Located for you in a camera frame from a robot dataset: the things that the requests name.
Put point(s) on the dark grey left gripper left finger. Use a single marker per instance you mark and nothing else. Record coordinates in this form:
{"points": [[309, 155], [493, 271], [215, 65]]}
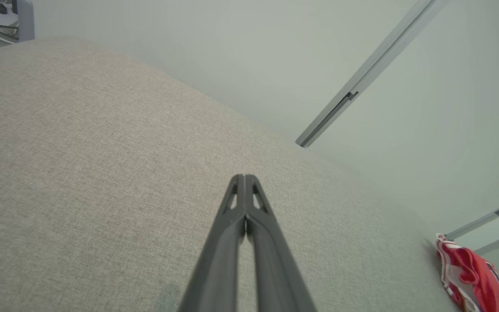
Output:
{"points": [[215, 277]]}

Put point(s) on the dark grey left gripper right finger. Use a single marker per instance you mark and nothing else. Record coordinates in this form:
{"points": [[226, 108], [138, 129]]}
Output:
{"points": [[275, 277]]}

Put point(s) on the red white sports jersey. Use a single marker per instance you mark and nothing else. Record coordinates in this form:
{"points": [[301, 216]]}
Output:
{"points": [[474, 277]]}

